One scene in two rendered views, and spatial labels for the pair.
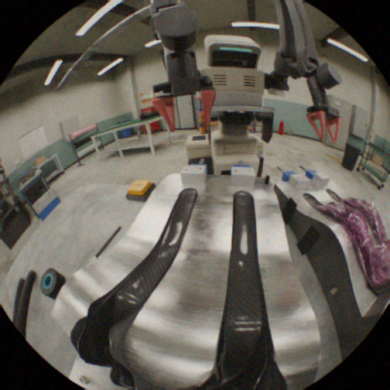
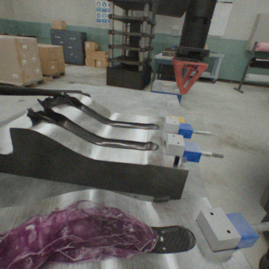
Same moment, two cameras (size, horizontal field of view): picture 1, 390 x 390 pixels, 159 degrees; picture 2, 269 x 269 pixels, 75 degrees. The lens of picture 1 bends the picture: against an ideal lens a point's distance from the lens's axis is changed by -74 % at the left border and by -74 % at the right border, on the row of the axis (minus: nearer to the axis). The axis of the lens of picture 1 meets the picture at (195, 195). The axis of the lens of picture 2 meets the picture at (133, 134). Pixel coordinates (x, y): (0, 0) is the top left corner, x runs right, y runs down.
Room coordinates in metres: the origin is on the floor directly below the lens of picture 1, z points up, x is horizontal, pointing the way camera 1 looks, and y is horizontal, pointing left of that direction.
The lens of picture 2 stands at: (0.07, -0.42, 1.11)
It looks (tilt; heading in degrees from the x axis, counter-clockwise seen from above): 29 degrees down; 77
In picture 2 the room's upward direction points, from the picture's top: 5 degrees clockwise
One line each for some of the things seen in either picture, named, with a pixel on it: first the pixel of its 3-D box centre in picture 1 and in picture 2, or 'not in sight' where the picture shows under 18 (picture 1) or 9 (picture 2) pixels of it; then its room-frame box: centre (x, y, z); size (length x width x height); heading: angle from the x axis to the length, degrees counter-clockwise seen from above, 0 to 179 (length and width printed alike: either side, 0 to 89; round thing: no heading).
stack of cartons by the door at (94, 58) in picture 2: not in sight; (97, 55); (0.06, 6.81, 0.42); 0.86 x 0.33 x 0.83; 155
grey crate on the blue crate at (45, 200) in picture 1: (44, 200); (167, 86); (1.47, 2.98, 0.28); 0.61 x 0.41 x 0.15; 155
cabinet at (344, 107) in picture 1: (337, 123); not in sight; (3.28, -5.43, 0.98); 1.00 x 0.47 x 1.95; 65
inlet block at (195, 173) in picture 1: (198, 169); (187, 131); (0.32, -0.02, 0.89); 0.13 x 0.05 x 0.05; 163
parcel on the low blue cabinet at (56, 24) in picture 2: not in sight; (58, 25); (-1.26, 7.32, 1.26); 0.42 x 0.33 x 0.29; 155
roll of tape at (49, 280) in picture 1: (52, 284); not in sight; (0.03, 0.37, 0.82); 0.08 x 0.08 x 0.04
